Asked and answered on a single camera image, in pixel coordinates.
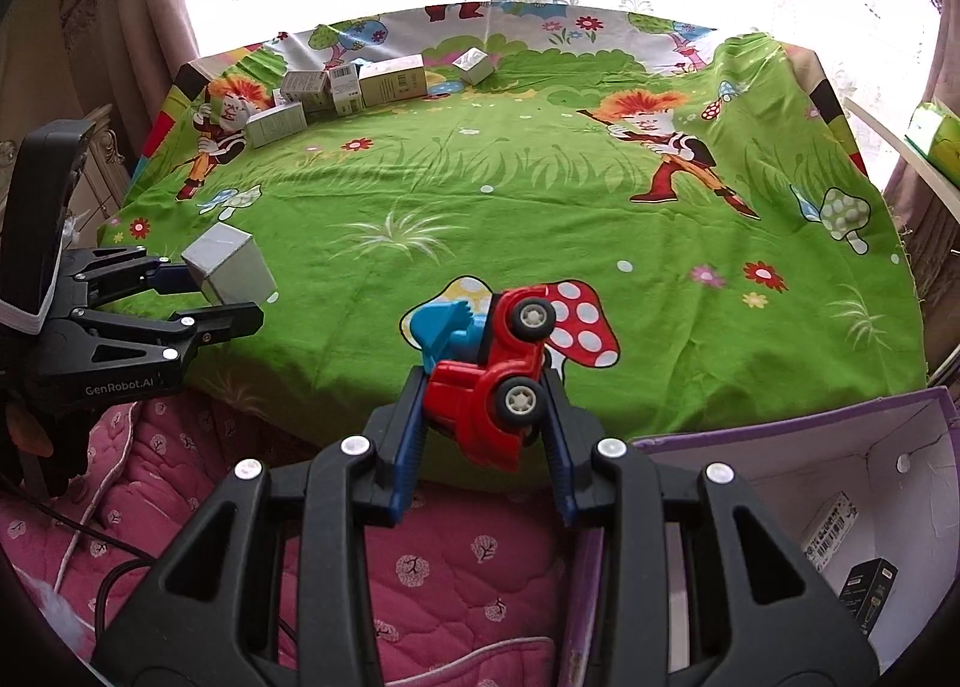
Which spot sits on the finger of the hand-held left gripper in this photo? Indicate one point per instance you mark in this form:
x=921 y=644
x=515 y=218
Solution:
x=172 y=274
x=225 y=321

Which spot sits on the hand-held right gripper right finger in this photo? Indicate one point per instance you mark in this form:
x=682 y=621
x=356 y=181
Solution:
x=553 y=462

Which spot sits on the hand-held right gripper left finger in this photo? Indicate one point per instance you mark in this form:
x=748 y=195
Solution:
x=411 y=462

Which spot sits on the white box with logo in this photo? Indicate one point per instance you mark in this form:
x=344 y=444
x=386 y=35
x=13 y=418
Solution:
x=225 y=259

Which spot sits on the red toy car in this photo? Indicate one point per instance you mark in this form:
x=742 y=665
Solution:
x=487 y=387

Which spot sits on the pale grey cardboard box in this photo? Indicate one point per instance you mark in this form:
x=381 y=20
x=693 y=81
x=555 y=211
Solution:
x=276 y=126

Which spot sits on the purple cardboard storage box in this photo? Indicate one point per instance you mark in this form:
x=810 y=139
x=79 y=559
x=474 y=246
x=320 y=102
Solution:
x=750 y=477

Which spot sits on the cream carved dresser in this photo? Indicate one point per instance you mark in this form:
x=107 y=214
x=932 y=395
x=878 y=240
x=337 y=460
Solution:
x=101 y=169

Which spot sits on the pink patterned quilt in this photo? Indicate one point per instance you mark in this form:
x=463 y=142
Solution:
x=465 y=559

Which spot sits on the pink curtain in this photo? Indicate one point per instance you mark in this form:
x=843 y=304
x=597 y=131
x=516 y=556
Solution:
x=127 y=19

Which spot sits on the white box with black text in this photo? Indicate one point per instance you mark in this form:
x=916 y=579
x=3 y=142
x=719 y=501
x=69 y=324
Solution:
x=304 y=85

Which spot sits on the green cartoon printed cloth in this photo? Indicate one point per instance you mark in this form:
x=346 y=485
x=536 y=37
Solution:
x=525 y=222

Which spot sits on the white box with barcode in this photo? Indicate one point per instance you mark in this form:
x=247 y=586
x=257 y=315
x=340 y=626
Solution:
x=345 y=91

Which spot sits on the narrow white printed box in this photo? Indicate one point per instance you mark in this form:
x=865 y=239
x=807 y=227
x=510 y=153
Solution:
x=829 y=533

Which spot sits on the cream printed cardboard box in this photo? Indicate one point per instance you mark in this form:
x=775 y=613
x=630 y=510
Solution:
x=394 y=83

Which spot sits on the white fluffy tuft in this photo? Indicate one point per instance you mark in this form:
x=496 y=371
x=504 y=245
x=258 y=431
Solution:
x=60 y=616

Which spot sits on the black cardboard box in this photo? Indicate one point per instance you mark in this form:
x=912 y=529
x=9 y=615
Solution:
x=870 y=593

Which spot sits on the small white box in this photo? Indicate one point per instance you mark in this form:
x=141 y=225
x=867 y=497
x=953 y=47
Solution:
x=474 y=63

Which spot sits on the green tissue pack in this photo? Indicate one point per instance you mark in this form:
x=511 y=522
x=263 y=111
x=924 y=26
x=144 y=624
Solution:
x=937 y=132

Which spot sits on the white curved rail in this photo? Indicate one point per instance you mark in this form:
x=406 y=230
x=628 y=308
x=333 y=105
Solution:
x=900 y=147

